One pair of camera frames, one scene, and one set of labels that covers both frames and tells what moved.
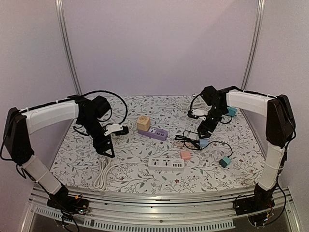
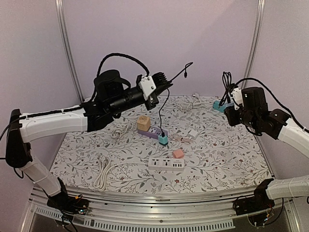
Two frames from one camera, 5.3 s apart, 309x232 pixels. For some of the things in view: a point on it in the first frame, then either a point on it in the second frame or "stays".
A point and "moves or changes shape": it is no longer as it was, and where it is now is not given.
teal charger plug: [225, 162] -> [163, 140]
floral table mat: [161, 152] stays
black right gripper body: [205, 126] -> [231, 116]
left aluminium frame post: [60, 9] stays
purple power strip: [155, 133] stays
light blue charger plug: [203, 142] moves or changes shape
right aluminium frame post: [254, 45] stays
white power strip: [166, 164] stays
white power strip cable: [105, 166] stays
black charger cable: [185, 137] -> [185, 75]
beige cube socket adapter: [143, 123] stays
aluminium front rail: [208, 210] stays
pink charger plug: [185, 155] -> [178, 153]
